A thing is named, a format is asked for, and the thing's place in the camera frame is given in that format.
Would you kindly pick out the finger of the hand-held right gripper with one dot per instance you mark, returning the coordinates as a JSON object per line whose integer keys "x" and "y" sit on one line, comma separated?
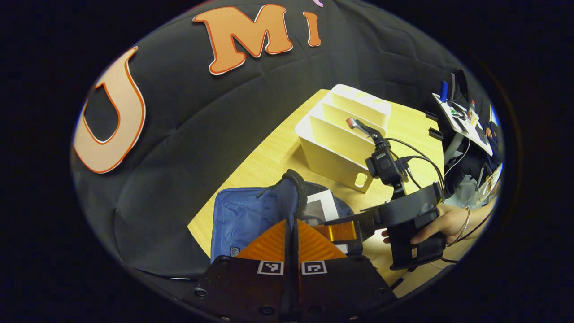
{"x": 350, "y": 218}

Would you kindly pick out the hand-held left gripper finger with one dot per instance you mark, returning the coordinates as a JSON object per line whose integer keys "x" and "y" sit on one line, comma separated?
{"x": 288, "y": 287}
{"x": 297, "y": 287}

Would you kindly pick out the grey and white book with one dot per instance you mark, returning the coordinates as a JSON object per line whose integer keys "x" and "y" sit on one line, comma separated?
{"x": 323, "y": 204}

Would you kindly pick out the white bookshelf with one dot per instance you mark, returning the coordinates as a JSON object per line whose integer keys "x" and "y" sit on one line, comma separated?
{"x": 332, "y": 152}

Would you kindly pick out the blue schoolbag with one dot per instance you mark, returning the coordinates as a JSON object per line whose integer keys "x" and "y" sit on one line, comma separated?
{"x": 242, "y": 215}

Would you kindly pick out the white side desk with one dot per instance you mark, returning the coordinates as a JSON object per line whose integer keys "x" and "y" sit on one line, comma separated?
{"x": 462, "y": 121}

